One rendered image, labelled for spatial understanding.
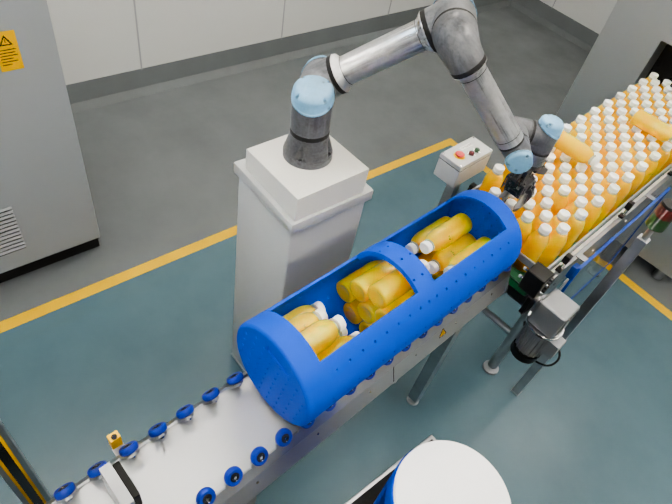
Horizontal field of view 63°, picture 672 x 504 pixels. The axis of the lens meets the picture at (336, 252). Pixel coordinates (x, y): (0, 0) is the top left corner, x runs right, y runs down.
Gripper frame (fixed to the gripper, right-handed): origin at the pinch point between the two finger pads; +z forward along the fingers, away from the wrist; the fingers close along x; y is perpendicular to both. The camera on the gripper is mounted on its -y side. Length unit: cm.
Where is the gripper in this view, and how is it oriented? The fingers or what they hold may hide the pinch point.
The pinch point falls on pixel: (510, 203)
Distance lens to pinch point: 200.6
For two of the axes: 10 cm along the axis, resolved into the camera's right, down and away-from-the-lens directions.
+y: -7.3, 4.2, -5.4
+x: 6.7, 6.2, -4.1
